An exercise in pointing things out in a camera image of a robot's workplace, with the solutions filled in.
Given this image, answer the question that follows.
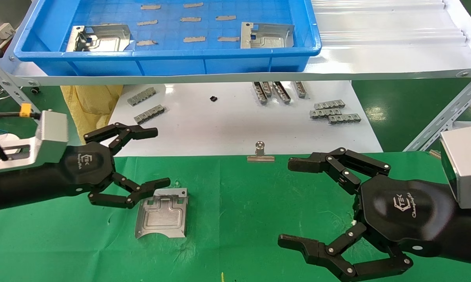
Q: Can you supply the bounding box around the white round stand base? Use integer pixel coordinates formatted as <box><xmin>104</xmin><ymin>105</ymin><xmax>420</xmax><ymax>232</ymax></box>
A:
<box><xmin>0</xmin><ymin>132</ymin><xmax>21</xmax><ymax>157</ymax></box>

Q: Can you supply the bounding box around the black cable yellow connector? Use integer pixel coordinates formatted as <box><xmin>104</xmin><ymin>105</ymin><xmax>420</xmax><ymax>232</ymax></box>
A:
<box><xmin>0</xmin><ymin>103</ymin><xmax>42</xmax><ymax>161</ymax></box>

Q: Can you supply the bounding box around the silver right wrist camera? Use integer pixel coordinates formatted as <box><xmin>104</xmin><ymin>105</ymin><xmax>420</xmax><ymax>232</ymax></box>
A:
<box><xmin>439</xmin><ymin>125</ymin><xmax>471</xmax><ymax>210</ymax></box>

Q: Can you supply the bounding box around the yellow woven bag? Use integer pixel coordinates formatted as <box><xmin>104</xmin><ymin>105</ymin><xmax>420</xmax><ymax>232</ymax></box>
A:
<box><xmin>60</xmin><ymin>84</ymin><xmax>123</xmax><ymax>146</ymax></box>

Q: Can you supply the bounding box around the blue plastic bin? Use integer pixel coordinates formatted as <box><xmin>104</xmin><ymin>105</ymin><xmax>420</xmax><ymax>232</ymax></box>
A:
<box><xmin>14</xmin><ymin>0</ymin><xmax>322</xmax><ymax>77</ymax></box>

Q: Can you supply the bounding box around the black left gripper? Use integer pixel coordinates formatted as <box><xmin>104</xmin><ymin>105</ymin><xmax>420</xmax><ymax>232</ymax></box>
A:
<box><xmin>61</xmin><ymin>122</ymin><xmax>171</xmax><ymax>209</ymax></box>

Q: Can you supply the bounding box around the perforated white angle brace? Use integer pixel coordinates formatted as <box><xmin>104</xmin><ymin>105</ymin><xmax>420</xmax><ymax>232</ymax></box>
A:
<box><xmin>0</xmin><ymin>53</ymin><xmax>69</xmax><ymax>143</ymax></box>
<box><xmin>402</xmin><ymin>69</ymin><xmax>471</xmax><ymax>152</ymax></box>

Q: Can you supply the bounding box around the white metal shelf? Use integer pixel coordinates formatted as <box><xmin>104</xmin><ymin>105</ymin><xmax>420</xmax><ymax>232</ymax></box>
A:
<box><xmin>8</xmin><ymin>0</ymin><xmax>471</xmax><ymax>87</ymax></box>

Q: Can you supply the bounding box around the stamped metal plate curved edge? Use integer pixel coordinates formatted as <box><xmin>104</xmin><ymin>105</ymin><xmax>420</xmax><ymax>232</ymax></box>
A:
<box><xmin>135</xmin><ymin>188</ymin><xmax>188</xmax><ymax>239</ymax></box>

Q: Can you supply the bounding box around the green cloth mat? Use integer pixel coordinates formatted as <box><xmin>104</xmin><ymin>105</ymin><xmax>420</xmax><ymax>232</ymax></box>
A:
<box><xmin>0</xmin><ymin>152</ymin><xmax>471</xmax><ymax>282</ymax></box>

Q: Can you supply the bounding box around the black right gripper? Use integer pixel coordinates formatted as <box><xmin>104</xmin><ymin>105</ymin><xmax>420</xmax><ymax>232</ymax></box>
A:
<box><xmin>278</xmin><ymin>147</ymin><xmax>456</xmax><ymax>282</ymax></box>

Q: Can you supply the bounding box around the white wall socket box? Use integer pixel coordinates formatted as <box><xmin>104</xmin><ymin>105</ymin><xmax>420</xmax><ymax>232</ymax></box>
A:
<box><xmin>0</xmin><ymin>23</ymin><xmax>16</xmax><ymax>40</ymax></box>

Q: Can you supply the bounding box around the stamped metal plate part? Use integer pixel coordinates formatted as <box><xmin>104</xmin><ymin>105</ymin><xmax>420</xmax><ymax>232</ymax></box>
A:
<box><xmin>241</xmin><ymin>22</ymin><xmax>295</xmax><ymax>49</ymax></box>
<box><xmin>66</xmin><ymin>24</ymin><xmax>131</xmax><ymax>52</ymax></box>

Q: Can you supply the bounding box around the clear corrugated plastic sheet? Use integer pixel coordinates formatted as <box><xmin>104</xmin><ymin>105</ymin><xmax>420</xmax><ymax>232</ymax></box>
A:
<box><xmin>310</xmin><ymin>0</ymin><xmax>468</xmax><ymax>46</ymax></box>

